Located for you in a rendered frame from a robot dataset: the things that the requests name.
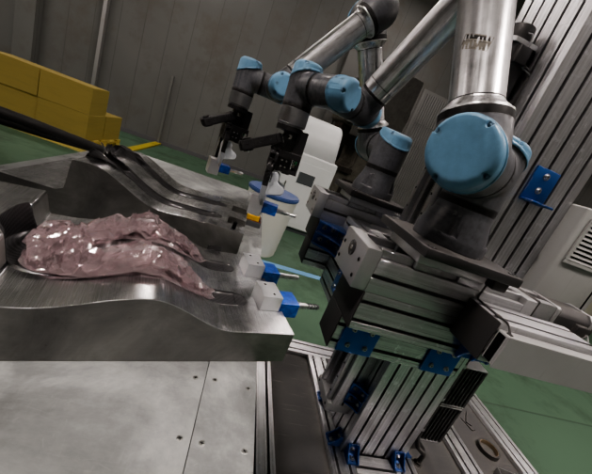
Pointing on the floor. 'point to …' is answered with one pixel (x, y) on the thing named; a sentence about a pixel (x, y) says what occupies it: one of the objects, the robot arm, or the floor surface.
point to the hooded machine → (312, 168)
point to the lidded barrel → (271, 227)
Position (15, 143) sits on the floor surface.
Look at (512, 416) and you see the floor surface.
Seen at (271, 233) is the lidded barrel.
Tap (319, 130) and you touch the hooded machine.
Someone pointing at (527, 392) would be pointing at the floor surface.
